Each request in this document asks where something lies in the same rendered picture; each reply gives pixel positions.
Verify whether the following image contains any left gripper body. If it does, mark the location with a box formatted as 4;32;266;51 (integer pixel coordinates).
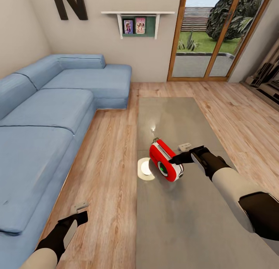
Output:
73;211;88;226

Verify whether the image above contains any radio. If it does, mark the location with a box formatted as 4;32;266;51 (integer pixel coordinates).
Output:
150;138;184;182

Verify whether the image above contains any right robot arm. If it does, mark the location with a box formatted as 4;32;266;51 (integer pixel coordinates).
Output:
168;143;279;256

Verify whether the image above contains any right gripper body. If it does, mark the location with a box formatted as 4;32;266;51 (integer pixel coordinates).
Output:
173;152;190;165

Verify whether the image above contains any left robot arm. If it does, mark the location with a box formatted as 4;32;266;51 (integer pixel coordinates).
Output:
19;201;90;269

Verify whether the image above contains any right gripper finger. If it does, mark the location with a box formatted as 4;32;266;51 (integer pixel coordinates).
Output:
168;158;175;164

